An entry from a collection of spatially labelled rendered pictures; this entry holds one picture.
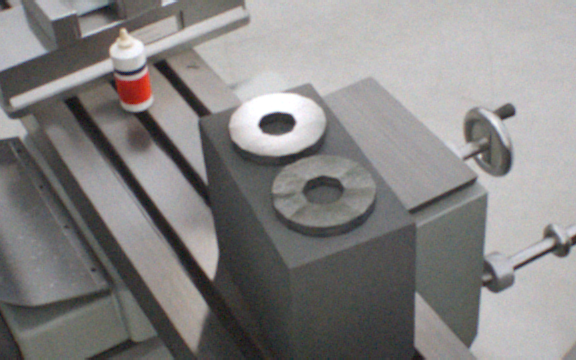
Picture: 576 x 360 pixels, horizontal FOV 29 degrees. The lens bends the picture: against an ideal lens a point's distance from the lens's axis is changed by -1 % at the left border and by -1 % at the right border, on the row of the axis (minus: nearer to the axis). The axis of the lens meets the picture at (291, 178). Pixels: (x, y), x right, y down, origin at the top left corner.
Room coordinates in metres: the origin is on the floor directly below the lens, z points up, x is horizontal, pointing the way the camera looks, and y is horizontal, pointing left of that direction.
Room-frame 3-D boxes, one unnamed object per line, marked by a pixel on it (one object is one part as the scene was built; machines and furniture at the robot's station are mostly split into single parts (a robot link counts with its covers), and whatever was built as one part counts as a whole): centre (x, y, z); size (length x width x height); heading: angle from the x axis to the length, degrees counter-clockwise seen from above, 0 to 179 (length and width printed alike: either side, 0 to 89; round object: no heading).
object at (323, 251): (0.75, -0.01, 1.06); 0.22 x 0.12 x 0.20; 20
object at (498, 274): (1.18, -0.37, 0.54); 0.22 x 0.06 x 0.06; 117
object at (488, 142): (1.29, -0.28, 0.66); 0.16 x 0.12 x 0.12; 117
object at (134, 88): (1.11, 0.18, 1.01); 0.04 x 0.04 x 0.11
